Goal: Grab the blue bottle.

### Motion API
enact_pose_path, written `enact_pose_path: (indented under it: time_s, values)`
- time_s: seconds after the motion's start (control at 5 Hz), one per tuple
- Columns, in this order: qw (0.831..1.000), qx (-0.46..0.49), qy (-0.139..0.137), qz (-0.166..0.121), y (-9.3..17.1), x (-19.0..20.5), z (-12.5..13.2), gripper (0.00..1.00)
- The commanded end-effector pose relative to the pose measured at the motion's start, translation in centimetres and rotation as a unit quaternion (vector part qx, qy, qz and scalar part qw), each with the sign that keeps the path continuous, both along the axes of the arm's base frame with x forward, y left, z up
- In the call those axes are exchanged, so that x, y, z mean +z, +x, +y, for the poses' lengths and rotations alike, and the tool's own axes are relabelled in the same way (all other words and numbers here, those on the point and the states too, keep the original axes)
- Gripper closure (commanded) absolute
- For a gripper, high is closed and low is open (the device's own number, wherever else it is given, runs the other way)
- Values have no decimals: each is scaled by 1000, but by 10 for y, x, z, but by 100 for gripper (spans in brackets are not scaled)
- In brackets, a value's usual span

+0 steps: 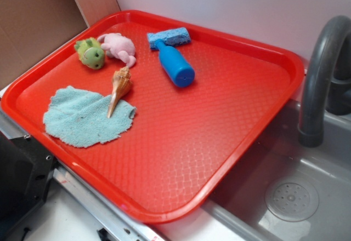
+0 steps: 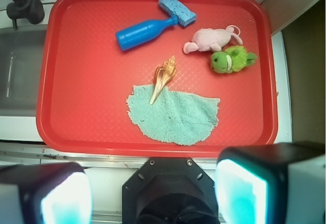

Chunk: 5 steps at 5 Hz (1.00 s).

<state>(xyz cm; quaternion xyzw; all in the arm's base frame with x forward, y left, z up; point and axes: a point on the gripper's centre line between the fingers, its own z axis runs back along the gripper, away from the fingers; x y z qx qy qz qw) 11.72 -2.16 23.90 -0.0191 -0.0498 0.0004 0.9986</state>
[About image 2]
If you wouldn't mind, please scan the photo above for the dark faucet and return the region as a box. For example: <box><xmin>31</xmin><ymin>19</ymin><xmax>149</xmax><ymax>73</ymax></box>
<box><xmin>6</xmin><ymin>0</ymin><xmax>45</xmax><ymax>30</ymax></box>

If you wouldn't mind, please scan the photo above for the orange conch seashell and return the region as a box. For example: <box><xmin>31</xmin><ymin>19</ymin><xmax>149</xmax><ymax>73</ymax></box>
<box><xmin>149</xmin><ymin>55</ymin><xmax>177</xmax><ymax>105</ymax></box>

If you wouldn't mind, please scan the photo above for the green plush frog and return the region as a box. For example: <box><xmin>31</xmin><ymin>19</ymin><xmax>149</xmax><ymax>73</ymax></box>
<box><xmin>210</xmin><ymin>45</ymin><xmax>258</xmax><ymax>74</ymax></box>

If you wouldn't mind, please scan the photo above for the teal knitted cloth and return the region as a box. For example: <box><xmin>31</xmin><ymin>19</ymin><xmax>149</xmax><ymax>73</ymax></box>
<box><xmin>126</xmin><ymin>85</ymin><xmax>220</xmax><ymax>146</ymax></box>

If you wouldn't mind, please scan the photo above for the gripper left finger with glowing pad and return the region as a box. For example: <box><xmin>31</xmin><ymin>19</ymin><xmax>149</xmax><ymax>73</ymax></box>
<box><xmin>1</xmin><ymin>162</ymin><xmax>93</xmax><ymax>223</ymax></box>

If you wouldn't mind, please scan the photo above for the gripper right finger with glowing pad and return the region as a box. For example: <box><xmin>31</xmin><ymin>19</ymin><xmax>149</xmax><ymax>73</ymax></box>
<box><xmin>214</xmin><ymin>142</ymin><xmax>325</xmax><ymax>223</ymax></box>

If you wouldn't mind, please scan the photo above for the blue sponge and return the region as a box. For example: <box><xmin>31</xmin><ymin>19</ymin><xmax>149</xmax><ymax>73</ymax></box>
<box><xmin>158</xmin><ymin>0</ymin><xmax>197</xmax><ymax>27</ymax></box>

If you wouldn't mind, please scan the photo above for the pink plush toy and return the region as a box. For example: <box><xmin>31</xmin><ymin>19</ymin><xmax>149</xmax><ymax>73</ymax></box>
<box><xmin>182</xmin><ymin>25</ymin><xmax>243</xmax><ymax>54</ymax></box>

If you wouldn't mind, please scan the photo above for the blue plastic bottle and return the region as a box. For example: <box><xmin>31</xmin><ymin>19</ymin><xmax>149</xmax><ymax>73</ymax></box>
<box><xmin>115</xmin><ymin>15</ymin><xmax>178</xmax><ymax>51</ymax></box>

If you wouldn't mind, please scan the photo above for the red plastic tray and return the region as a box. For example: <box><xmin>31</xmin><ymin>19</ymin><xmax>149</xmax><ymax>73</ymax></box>
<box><xmin>36</xmin><ymin>0</ymin><xmax>278</xmax><ymax>158</ymax></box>

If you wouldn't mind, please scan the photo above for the steel sink basin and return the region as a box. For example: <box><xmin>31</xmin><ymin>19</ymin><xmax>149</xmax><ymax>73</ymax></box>
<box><xmin>1</xmin><ymin>25</ymin><xmax>47</xmax><ymax>117</ymax></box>

